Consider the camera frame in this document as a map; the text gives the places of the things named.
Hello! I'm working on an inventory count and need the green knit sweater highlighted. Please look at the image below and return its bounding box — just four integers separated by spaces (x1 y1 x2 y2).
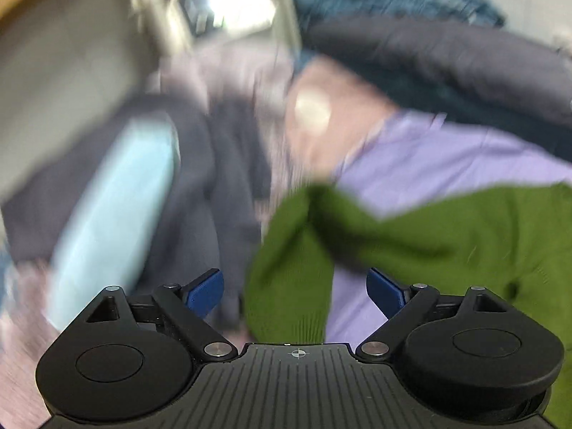
242 182 572 429

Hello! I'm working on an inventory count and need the pink grey clothes pile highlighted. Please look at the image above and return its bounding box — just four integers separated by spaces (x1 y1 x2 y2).
151 43 300 201

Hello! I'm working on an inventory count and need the light blue garment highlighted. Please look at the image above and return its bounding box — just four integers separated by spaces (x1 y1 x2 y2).
46 118 179 330

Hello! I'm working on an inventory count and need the dark grey garment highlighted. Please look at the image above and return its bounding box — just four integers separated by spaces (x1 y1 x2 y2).
2 93 271 329

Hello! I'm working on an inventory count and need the purple floral bed sheet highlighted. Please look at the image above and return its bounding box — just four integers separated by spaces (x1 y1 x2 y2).
285 59 572 345

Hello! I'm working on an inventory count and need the striped grey garment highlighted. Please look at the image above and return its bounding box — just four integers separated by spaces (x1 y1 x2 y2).
1 261 58 428

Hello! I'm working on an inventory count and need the dark grey blanket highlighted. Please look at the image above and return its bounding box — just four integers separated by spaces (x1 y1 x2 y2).
302 16 571 160

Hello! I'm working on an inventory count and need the white control panel cabinet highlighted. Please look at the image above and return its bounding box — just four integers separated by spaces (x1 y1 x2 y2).
131 0 301 56

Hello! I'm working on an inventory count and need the blue fuzzy blanket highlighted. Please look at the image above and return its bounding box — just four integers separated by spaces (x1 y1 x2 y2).
294 0 506 30

